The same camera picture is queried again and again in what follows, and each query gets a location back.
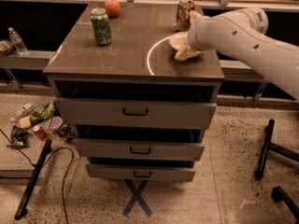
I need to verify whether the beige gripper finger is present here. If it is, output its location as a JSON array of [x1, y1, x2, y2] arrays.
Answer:
[[189, 10, 202, 25], [175, 44, 200, 62]]

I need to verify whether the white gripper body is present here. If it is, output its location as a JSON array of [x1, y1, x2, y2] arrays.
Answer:
[[187, 16, 221, 51]]

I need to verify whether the white paper bowl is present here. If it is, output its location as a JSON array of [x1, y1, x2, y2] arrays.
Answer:
[[169, 32, 189, 51]]

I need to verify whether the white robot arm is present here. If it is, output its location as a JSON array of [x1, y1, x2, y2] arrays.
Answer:
[[175, 7, 299, 100]]

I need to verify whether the brown patterned can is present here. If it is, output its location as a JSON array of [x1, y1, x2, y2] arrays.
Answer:
[[176, 0, 194, 32]]

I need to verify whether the green soda can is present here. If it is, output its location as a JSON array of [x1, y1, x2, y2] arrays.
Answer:
[[91, 7, 112, 46]]

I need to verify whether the small red can on floor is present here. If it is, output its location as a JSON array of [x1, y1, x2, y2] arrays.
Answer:
[[33, 125, 47, 140]]

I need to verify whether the bowl on left ledge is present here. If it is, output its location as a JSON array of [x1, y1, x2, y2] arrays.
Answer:
[[0, 40, 14, 56]]

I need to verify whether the grey drawer cabinet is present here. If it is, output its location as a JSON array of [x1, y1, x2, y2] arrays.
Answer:
[[44, 3, 224, 169]]

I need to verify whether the red apple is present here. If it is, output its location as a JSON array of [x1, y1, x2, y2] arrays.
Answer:
[[104, 0, 121, 18]]

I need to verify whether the black stand leg right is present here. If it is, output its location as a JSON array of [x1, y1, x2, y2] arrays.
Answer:
[[254, 119, 299, 180]]

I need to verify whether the black stand leg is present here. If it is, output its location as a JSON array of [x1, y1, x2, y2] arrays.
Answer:
[[14, 140, 51, 220], [254, 119, 299, 180]]

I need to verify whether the top grey drawer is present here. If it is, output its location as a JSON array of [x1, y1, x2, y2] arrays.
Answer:
[[55, 98, 216, 129]]

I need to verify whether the grey drawer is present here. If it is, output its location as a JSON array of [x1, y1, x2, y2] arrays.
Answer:
[[74, 138, 204, 161], [86, 164, 195, 182], [55, 98, 216, 129]]

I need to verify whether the middle grey drawer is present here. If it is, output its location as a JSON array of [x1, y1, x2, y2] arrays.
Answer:
[[74, 138, 204, 161]]

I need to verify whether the colourful snack packet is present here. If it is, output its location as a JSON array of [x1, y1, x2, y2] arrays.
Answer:
[[58, 124, 76, 143]]

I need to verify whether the white mesh patterned packet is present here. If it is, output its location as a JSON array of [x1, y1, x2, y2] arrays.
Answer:
[[49, 117, 63, 131]]

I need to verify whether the bottom grey drawer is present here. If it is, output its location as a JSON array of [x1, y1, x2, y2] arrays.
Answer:
[[86, 164, 195, 182]]

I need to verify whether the blue tape cross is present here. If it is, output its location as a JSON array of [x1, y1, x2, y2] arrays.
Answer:
[[122, 179, 152, 217]]

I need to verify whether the green chip bag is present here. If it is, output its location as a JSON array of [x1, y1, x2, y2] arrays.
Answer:
[[30, 103, 56, 125]]

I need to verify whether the clear plastic water bottle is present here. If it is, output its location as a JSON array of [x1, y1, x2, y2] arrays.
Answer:
[[8, 27, 29, 55]]

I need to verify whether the clear bottle on floor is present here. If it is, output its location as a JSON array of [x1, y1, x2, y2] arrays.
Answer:
[[10, 103, 35, 122]]

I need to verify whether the black base foot right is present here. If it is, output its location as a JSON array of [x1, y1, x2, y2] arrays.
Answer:
[[271, 186, 299, 221]]

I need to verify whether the yellow sponge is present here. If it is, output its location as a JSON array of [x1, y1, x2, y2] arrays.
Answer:
[[20, 116, 32, 129]]

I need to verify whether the dark blue snack bag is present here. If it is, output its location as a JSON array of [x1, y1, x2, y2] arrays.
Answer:
[[7, 125, 29, 148]]

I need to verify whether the black stand leg left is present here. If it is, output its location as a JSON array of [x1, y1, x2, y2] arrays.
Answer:
[[14, 140, 51, 220]]

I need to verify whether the black cable on floor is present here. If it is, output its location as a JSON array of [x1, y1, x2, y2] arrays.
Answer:
[[0, 128, 76, 224]]

